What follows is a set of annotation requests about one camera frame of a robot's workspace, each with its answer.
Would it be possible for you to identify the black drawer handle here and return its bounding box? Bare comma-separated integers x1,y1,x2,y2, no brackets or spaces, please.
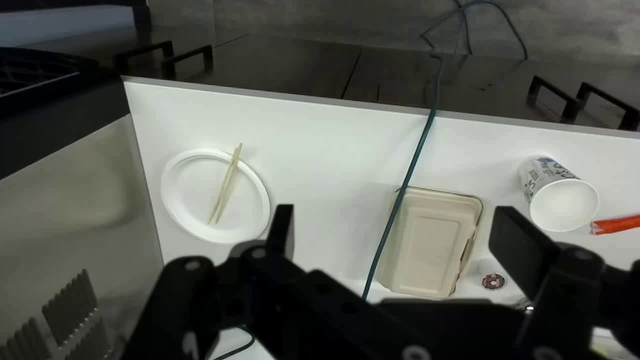
161,44,216,82
575,80,640,133
115,38,179,76
525,74,582,126

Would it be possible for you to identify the thin dark power cable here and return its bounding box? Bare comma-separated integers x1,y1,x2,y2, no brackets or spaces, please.
360,0,531,302

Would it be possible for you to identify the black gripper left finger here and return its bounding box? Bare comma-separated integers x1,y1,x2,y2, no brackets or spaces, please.
123,202,317,360

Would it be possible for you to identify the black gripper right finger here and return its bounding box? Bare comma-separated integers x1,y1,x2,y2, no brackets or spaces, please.
488,205,640,360

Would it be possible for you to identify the orange red pen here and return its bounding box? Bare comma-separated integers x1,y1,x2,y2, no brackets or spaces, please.
589,212,640,239

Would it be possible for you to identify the wooden chopstick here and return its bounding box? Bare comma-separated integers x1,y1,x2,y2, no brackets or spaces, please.
214,154,247,226
209,143,245,225

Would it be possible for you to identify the beige clamshell food container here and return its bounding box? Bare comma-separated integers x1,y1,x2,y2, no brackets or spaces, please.
375,186,486,301

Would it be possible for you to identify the stainless black microwave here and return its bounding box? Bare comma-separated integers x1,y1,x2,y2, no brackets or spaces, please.
0,47,166,360

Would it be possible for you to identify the white paper plate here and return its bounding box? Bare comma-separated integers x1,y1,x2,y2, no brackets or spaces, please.
158,147,275,247

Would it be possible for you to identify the small round brown token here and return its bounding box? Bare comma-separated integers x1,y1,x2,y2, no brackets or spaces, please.
481,271,506,292

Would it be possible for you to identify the white blue paper cup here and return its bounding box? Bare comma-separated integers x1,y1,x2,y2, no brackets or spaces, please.
518,156,600,235

